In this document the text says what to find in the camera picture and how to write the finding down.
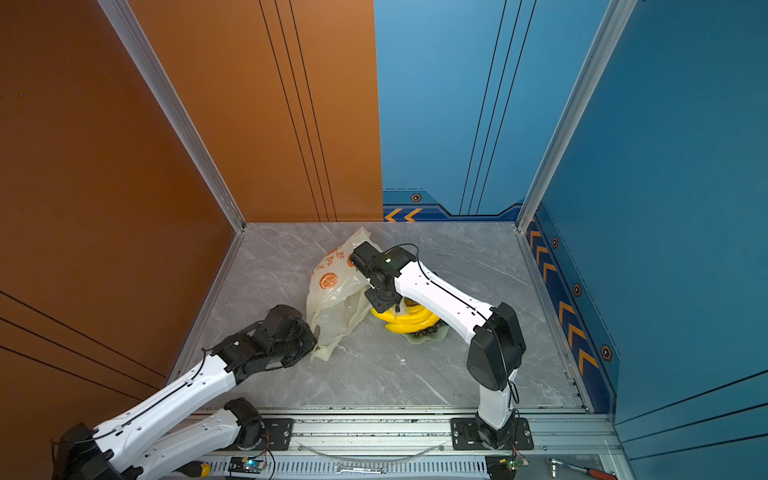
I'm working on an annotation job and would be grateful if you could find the small circuit board right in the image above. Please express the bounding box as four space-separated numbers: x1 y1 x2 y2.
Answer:
499 457 525 477

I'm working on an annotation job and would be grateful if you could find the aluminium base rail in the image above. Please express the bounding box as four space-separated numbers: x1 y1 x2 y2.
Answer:
113 406 631 480

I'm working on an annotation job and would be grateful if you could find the aluminium corner post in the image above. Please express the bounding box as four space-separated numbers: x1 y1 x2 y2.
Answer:
515 0 637 234
98 0 246 234

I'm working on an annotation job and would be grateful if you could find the yellow handled screwdriver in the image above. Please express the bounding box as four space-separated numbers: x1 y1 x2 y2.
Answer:
175 461 211 478

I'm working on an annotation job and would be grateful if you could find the aluminium corner post left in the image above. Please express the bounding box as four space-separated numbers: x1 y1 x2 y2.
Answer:
98 0 246 234

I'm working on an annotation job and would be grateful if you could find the red handled tool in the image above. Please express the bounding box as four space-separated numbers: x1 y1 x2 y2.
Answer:
546 457 617 480

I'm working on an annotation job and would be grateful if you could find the green circuit board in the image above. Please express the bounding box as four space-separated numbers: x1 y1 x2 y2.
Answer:
226 456 268 478

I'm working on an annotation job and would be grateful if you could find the light green fruit plate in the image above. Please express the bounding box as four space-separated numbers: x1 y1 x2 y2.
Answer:
404 320 450 345

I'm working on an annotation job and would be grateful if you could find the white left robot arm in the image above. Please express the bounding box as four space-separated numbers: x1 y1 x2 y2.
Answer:
52 305 317 479

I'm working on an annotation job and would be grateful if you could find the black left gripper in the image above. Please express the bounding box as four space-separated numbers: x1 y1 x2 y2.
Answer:
272 322 323 368

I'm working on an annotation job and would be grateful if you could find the cream plastic bag orange print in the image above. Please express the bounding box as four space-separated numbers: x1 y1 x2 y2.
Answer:
306 227 371 361

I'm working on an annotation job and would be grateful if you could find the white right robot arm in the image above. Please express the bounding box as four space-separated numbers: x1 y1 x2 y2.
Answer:
350 242 527 449

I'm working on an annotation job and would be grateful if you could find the yellow banana bunch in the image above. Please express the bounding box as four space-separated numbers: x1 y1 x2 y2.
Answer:
370 300 441 336

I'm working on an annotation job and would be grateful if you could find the aluminium corner post right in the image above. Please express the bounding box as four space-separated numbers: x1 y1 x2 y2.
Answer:
515 0 637 234

